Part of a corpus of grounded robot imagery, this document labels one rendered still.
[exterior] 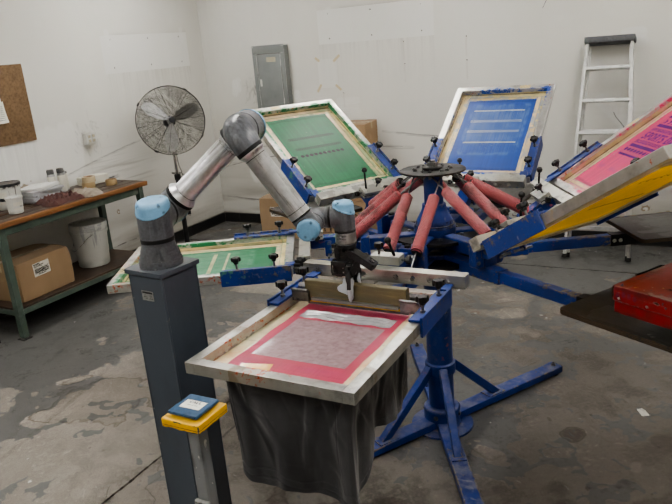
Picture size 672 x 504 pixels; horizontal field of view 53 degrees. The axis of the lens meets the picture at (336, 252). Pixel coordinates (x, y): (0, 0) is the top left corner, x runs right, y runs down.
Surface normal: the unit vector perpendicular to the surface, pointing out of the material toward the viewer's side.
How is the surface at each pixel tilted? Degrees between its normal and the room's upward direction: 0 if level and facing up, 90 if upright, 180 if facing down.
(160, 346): 90
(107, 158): 90
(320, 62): 90
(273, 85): 90
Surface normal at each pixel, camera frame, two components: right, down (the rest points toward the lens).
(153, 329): -0.55, 0.29
